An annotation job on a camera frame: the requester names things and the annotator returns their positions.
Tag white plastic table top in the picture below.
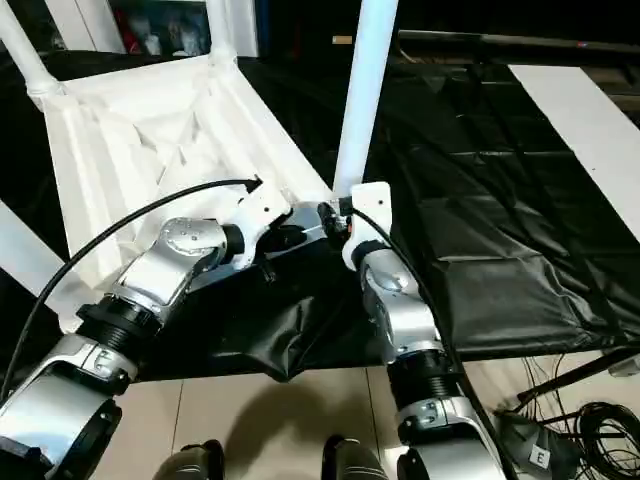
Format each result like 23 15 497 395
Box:
28 52 346 336

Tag black work mat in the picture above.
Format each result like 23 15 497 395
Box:
0 48 640 384

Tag white glass door cabinet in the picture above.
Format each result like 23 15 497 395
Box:
44 0 262 59

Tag dark left robot foot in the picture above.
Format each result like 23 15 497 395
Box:
154 439 226 480

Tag red bottle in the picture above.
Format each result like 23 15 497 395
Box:
122 19 142 54

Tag dark metal bar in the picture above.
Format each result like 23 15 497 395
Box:
399 30 640 57

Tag white flat board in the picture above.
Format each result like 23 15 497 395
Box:
507 63 640 231

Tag black device box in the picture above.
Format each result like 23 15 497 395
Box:
494 409 581 480

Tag small grey power box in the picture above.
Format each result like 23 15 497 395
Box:
609 355 640 379

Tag black right camera cable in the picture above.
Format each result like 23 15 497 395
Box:
349 206 519 480

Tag black camera cable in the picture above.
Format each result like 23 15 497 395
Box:
349 206 519 480
0 174 265 401

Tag black left camera cable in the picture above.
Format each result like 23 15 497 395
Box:
0 174 265 401

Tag coiled black cables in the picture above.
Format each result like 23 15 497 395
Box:
517 347 640 404

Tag black coiled floor cable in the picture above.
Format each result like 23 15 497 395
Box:
578 401 640 480

